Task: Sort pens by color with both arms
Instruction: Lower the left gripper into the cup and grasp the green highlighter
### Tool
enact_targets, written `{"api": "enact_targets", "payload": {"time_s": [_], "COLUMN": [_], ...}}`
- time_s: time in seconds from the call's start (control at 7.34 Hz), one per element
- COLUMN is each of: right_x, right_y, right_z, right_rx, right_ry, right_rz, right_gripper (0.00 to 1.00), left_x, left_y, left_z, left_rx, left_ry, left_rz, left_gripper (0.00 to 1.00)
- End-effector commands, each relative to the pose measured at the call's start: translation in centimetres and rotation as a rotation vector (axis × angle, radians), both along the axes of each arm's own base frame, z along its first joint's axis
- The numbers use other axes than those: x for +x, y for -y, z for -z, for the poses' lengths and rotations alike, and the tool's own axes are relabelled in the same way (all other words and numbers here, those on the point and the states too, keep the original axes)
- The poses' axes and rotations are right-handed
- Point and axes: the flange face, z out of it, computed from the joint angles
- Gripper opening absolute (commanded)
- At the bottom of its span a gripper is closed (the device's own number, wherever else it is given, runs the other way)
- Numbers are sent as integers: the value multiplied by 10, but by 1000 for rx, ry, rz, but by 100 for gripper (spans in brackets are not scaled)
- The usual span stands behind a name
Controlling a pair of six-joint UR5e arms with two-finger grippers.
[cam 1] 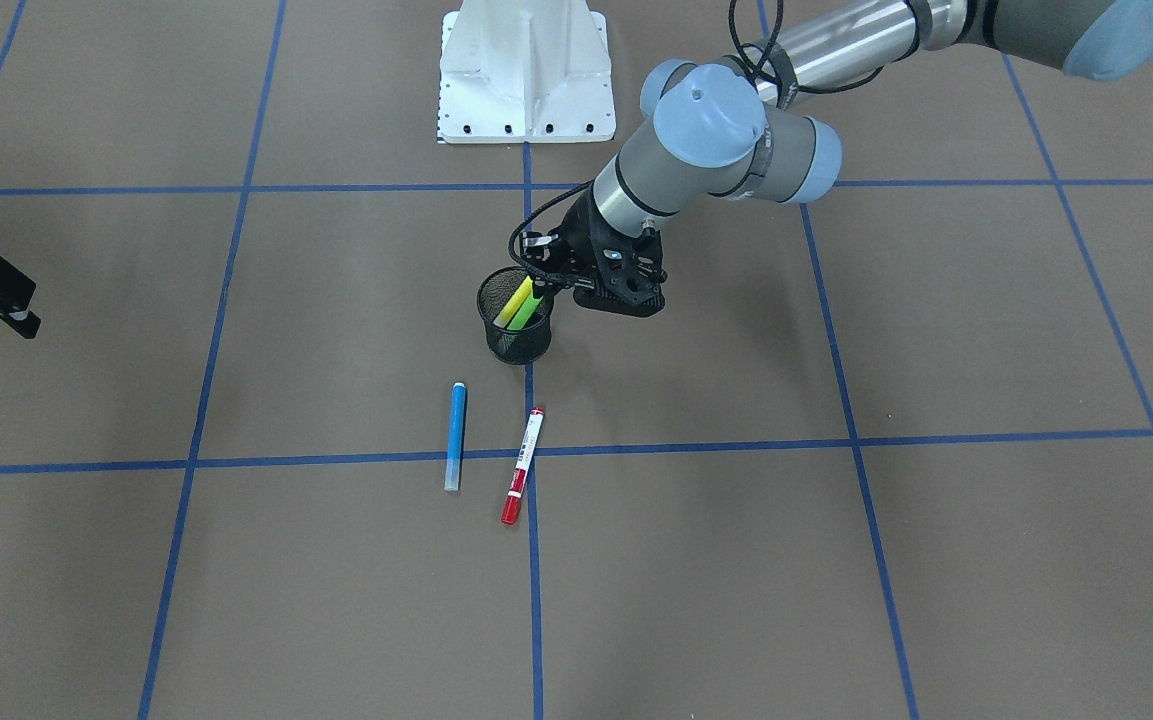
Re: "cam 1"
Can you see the yellow highlighter pen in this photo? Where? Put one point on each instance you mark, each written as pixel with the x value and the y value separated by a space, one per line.
pixel 502 318

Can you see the black mesh pen holder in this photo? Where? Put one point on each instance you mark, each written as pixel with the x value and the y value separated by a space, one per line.
pixel 521 347

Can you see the green marker pen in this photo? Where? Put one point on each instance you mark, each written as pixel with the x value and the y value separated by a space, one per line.
pixel 523 314

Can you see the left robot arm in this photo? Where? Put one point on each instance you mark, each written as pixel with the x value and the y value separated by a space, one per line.
pixel 726 128

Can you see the red white marker pen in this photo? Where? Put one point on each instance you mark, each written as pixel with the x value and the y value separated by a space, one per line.
pixel 521 473

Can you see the blue highlighter pen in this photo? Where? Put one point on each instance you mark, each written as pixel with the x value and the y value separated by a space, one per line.
pixel 455 437

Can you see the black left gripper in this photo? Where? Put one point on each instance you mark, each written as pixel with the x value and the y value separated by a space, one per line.
pixel 579 242

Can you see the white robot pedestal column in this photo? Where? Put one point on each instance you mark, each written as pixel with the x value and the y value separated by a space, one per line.
pixel 525 71

